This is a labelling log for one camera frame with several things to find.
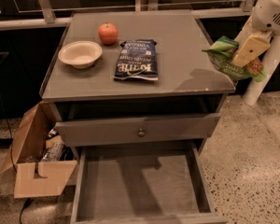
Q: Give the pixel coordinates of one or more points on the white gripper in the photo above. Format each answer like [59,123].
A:
[268,15]

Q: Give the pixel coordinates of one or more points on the green rice chip bag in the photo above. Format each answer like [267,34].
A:
[220,54]

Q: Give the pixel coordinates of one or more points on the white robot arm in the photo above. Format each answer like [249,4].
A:
[270,60]

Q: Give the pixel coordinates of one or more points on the grey top drawer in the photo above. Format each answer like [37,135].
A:
[96,132]

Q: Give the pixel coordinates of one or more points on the blue kettle chip bag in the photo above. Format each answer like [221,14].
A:
[137,59]

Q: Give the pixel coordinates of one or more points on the grey drawer cabinet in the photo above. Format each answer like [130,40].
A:
[187,84]

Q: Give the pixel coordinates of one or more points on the round metal drawer knob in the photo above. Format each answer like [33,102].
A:
[141,132]

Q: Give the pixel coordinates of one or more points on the grey open middle drawer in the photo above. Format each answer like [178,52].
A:
[147,183]

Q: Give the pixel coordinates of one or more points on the metal railing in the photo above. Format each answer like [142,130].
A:
[84,10]

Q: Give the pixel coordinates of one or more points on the red apple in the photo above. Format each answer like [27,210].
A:
[108,33]

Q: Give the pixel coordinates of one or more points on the white paper bowl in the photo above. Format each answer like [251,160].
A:
[80,54]

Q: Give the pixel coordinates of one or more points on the packaged items in box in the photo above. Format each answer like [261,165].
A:
[55,149]

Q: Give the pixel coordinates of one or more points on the open cardboard box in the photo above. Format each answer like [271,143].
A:
[34,177]

